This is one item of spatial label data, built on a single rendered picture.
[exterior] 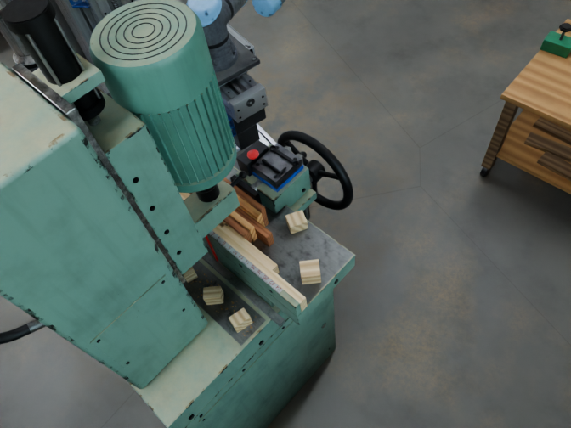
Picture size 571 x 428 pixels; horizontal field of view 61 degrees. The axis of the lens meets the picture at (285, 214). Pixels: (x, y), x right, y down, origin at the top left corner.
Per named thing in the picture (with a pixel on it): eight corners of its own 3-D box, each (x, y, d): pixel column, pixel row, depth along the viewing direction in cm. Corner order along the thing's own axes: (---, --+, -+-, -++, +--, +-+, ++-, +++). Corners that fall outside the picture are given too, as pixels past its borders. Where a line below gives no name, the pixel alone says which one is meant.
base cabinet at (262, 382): (337, 348, 195) (336, 271, 136) (234, 466, 176) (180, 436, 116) (259, 282, 215) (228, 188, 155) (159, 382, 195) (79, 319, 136)
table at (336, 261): (379, 240, 125) (381, 228, 120) (300, 327, 115) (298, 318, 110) (222, 132, 151) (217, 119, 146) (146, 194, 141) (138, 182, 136)
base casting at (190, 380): (334, 271, 136) (333, 256, 128) (179, 436, 117) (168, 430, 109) (226, 189, 155) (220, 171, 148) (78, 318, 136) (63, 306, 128)
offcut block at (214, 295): (206, 305, 125) (202, 299, 121) (206, 294, 126) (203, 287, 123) (223, 303, 124) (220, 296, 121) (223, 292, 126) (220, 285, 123)
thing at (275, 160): (303, 168, 125) (302, 154, 121) (274, 195, 122) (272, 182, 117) (268, 143, 131) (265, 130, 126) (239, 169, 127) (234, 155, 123)
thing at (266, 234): (274, 242, 121) (272, 232, 117) (268, 247, 120) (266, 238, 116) (213, 194, 131) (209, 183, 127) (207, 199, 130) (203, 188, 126)
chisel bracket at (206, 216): (241, 208, 117) (235, 188, 110) (199, 247, 113) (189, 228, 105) (221, 193, 120) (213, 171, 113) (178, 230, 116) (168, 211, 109)
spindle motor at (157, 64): (255, 154, 99) (223, 21, 73) (190, 210, 93) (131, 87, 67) (199, 115, 106) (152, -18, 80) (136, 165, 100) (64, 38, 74)
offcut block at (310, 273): (319, 267, 116) (318, 258, 113) (321, 283, 114) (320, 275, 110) (300, 268, 116) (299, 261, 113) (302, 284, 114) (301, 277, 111)
